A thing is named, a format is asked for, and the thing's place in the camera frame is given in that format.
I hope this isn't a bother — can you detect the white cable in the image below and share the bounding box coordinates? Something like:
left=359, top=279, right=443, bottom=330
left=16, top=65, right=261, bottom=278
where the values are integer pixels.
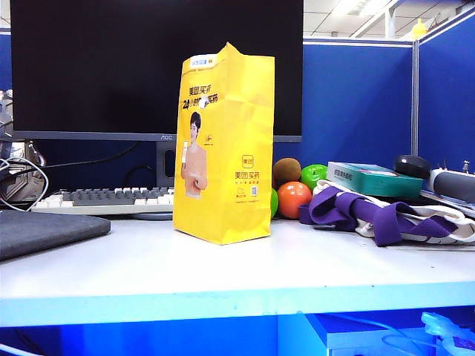
left=0, top=156, right=50, bottom=213

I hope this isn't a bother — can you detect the white purple tote bag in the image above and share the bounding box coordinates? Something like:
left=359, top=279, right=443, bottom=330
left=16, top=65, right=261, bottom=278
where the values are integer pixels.
left=298, top=177, right=475, bottom=247

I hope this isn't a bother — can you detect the yellow paper bag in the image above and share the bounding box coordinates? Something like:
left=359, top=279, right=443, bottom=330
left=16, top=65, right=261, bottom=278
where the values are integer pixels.
left=172, top=42, right=276, bottom=246

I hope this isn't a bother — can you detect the grey white handheld device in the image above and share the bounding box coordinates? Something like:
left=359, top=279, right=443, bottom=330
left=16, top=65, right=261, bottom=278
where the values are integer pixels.
left=426, top=167, right=475, bottom=204

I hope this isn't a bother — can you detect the black cable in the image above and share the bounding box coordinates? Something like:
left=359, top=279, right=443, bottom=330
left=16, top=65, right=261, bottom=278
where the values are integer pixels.
left=39, top=142, right=140, bottom=171

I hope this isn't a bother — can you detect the orange fruit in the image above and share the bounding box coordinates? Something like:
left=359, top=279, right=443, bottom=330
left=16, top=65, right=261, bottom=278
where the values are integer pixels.
left=276, top=180, right=313, bottom=220

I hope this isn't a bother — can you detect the green apple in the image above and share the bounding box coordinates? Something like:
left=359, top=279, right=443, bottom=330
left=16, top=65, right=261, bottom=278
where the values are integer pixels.
left=299, top=162, right=330, bottom=191
left=269, top=187, right=280, bottom=220

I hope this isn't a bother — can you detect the aluminium partition post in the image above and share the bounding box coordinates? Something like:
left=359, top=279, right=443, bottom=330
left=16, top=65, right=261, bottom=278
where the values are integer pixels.
left=410, top=36, right=421, bottom=159

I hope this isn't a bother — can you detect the grey equipment pile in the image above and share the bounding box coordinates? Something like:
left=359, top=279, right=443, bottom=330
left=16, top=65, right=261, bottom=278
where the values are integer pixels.
left=0, top=88, right=48, bottom=203

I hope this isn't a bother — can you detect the narrow blue partition panel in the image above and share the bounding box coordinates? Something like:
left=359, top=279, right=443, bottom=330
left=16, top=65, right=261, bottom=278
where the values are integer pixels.
left=417, top=7, right=475, bottom=174

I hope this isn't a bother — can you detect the teal white medicine box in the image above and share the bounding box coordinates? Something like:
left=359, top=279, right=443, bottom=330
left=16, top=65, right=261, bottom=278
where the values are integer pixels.
left=327, top=160, right=425, bottom=197

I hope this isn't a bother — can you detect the black computer mouse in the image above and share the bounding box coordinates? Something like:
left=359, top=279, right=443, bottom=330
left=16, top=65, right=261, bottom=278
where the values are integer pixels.
left=393, top=154, right=433, bottom=179

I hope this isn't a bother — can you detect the brown kiwi fruit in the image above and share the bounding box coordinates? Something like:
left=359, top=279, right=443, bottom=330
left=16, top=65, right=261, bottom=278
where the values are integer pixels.
left=273, top=156, right=303, bottom=185

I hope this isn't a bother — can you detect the wide blue partition panel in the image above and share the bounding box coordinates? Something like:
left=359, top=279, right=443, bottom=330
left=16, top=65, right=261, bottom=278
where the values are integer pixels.
left=302, top=36, right=415, bottom=170

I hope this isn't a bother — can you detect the white grey keyboard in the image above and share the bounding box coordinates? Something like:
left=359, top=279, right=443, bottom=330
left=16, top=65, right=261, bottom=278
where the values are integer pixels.
left=31, top=186, right=175, bottom=216

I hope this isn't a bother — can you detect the dark grey soft pad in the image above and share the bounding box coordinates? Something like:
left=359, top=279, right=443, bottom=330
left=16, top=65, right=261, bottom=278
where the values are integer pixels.
left=0, top=209, right=111, bottom=261

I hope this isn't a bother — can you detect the black computer monitor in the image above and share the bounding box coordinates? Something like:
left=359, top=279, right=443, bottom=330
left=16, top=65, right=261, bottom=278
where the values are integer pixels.
left=9, top=0, right=304, bottom=144

